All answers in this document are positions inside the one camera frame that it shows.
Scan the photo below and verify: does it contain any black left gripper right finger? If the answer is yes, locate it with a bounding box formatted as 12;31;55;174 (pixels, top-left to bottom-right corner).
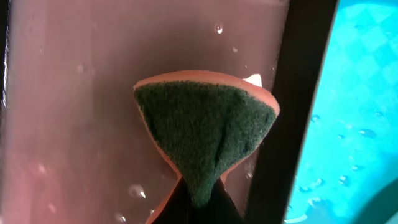
208;179;244;224

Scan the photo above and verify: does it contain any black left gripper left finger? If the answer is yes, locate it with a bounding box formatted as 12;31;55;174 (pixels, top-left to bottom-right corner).
152;178;195;224

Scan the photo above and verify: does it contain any pink green scrub sponge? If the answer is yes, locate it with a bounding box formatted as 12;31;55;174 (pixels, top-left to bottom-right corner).
134;70;280;223

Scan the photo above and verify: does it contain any dark maroon tray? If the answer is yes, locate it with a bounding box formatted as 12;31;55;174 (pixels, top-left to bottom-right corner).
1;0;338;223

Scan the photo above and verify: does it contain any teal plastic tray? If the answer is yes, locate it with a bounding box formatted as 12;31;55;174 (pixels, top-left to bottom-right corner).
284;0;397;224

